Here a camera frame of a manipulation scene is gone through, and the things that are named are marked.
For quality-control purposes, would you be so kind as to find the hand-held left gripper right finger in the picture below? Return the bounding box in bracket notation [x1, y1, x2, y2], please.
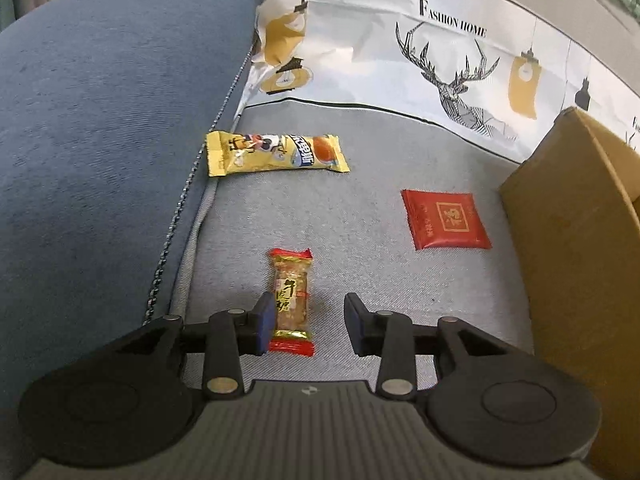
[343, 292, 514, 403]

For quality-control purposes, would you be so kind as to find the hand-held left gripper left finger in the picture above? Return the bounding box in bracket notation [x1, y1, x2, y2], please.
[116, 291, 277, 402]

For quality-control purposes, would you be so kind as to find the orange red candy bar packet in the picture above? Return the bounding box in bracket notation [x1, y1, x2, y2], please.
[267, 247, 316, 359]

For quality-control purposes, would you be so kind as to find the brown cardboard box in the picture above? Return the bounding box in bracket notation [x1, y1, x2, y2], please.
[498, 107, 640, 480]

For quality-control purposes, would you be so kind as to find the red square snack packet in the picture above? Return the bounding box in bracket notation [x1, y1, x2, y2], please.
[400, 188, 494, 252]

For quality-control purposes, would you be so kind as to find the yellow cartoon snack packet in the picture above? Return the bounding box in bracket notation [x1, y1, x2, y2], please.
[205, 129, 350, 178]

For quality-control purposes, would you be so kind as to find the deer print sofa cover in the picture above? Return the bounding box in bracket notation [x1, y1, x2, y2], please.
[167, 0, 640, 397]

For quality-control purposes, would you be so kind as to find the blue sofa cushion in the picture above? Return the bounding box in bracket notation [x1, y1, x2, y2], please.
[0, 0, 272, 480]

